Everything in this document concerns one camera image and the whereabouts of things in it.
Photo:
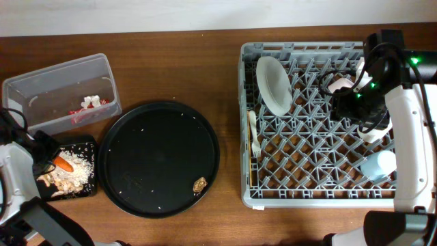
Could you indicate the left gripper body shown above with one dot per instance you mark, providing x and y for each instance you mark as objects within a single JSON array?
[{"x": 46, "y": 151}]

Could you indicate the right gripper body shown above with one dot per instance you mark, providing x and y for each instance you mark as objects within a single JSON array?
[{"x": 364, "y": 108}]

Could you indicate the orange carrot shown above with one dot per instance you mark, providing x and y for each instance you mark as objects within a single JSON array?
[{"x": 63, "y": 164}]

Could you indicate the pink shallow bowl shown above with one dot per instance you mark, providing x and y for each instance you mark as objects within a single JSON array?
[{"x": 340, "y": 83}]

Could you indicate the cream white cup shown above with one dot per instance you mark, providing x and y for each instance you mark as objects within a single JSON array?
[{"x": 374, "y": 134}]

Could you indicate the rice and mushroom leftovers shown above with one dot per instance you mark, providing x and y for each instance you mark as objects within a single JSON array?
[{"x": 69, "y": 183}]

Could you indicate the red snack wrapper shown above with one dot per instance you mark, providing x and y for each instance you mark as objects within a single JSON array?
[{"x": 79, "y": 119}]

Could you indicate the light blue plastic cup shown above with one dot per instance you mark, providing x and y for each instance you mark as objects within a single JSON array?
[{"x": 379, "y": 165}]

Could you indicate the white napkin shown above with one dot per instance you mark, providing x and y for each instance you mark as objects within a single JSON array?
[{"x": 91, "y": 101}]

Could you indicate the grey dinner plate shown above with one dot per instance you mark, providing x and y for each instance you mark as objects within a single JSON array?
[{"x": 274, "y": 85}]

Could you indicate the white plastic fork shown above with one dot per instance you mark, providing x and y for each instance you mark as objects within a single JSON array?
[{"x": 255, "y": 146}]

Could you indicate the wooden chopstick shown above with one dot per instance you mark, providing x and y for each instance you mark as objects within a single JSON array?
[{"x": 249, "y": 148}]

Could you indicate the brown food scrap chunk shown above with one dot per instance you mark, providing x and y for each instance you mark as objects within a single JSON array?
[{"x": 199, "y": 185}]

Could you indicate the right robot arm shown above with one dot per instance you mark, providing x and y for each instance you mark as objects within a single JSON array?
[{"x": 401, "y": 92}]

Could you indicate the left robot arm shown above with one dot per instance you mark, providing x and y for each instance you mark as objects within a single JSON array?
[{"x": 24, "y": 213}]

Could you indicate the clear plastic waste bin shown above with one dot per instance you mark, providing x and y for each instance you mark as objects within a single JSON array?
[{"x": 45, "y": 96}]

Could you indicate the grey plastic dishwasher rack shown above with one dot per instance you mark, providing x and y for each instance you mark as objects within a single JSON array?
[{"x": 307, "y": 160}]

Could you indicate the black rectangular tray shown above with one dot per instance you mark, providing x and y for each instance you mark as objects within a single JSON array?
[{"x": 84, "y": 144}]

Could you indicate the round black serving tray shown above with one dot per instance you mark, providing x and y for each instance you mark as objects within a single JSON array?
[{"x": 150, "y": 158}]

